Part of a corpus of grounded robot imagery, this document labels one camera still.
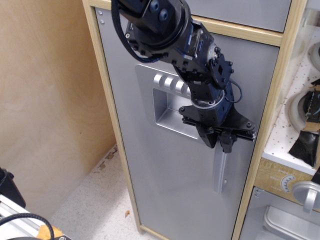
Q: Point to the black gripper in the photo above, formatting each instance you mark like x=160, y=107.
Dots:
x=212, y=112

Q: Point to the silver oven knob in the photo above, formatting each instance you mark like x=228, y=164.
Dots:
x=307, y=193

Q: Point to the silver oven door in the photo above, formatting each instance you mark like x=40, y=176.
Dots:
x=271, y=217

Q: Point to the black torn burner sticker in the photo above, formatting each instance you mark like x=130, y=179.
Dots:
x=304, y=116

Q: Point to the aluminium extrusion rail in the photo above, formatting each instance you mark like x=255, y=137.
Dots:
x=22, y=227

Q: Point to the silver toy fridge door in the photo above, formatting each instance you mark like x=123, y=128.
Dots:
x=172, y=171

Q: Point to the silver freezer door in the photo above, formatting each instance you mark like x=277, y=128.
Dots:
x=264, y=14

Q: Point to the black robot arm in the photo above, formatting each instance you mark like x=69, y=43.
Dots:
x=164, y=30

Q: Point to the wooden toy kitchen cabinet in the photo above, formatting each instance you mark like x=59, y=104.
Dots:
x=260, y=59

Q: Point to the orange tape piece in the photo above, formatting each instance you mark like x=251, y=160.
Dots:
x=44, y=232

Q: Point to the white speckled stove counter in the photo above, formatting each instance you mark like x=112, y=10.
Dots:
x=289, y=122

